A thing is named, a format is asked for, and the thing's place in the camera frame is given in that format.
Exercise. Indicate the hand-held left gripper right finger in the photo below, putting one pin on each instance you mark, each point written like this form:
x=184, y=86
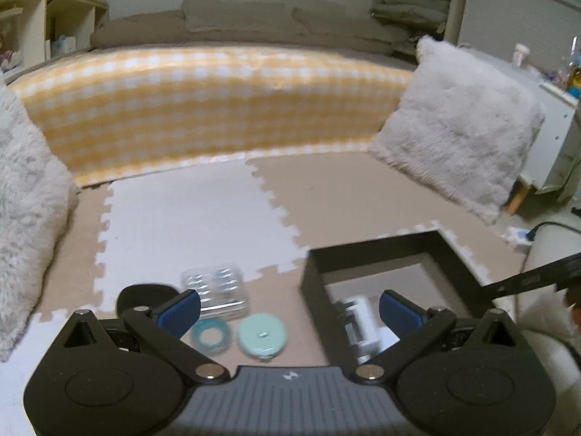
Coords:
x=399, y=315

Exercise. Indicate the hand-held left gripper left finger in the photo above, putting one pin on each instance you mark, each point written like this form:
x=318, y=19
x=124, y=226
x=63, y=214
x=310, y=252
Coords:
x=179, y=315

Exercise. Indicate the white charger plug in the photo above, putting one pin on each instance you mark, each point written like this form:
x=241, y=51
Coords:
x=365, y=343

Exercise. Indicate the black oval case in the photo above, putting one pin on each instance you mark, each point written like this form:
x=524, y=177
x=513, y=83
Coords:
x=136, y=297

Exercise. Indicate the clear plastic case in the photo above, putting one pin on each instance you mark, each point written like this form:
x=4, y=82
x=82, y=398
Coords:
x=218, y=286

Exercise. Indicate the black box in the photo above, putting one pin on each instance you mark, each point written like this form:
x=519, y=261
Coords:
x=317, y=309

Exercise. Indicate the mint round case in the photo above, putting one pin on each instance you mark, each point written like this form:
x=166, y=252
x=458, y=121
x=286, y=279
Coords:
x=262, y=334

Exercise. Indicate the white power strip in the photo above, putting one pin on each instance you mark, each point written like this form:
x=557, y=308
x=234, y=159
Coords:
x=517, y=236

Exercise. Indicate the white patterned cloth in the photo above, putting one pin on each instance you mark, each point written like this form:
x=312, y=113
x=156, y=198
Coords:
x=544, y=327

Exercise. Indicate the white foam mat tile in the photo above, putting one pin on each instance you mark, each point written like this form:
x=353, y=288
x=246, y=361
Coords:
x=27, y=386
x=190, y=227
x=463, y=240

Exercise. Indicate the beige foam mat tile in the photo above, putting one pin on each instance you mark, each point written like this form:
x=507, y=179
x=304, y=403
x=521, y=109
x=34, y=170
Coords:
x=354, y=195
x=77, y=254
x=299, y=327

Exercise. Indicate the white side cabinet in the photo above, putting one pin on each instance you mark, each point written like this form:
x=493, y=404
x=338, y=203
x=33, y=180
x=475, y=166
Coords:
x=558, y=145

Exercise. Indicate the large fluffy white cushion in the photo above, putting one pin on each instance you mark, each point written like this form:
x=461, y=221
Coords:
x=27, y=218

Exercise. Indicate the yellow checkered bed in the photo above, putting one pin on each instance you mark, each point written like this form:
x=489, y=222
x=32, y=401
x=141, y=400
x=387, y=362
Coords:
x=204, y=109

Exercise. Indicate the beer bottle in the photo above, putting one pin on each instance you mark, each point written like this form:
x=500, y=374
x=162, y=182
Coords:
x=574, y=68

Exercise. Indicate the white lidded jar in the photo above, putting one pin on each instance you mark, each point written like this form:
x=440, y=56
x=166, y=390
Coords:
x=521, y=54

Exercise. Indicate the bed mattress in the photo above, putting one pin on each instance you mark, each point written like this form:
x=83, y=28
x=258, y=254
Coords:
x=376, y=57

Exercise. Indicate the white slatted door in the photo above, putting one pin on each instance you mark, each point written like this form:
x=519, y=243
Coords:
x=513, y=9

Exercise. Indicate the rolled beige duvet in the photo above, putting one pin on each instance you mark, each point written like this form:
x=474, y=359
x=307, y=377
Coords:
x=136, y=32

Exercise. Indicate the tissue box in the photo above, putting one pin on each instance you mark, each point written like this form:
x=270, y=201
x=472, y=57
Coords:
x=63, y=45

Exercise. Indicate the beige pillow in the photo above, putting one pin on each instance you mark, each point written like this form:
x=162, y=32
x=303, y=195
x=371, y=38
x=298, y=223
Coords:
x=340, y=22
x=236, y=16

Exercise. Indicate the folded bedding stack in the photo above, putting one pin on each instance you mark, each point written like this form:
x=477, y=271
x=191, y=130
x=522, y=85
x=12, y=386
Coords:
x=408, y=9

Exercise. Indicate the wooden shelf unit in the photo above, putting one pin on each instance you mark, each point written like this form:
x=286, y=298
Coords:
x=31, y=13

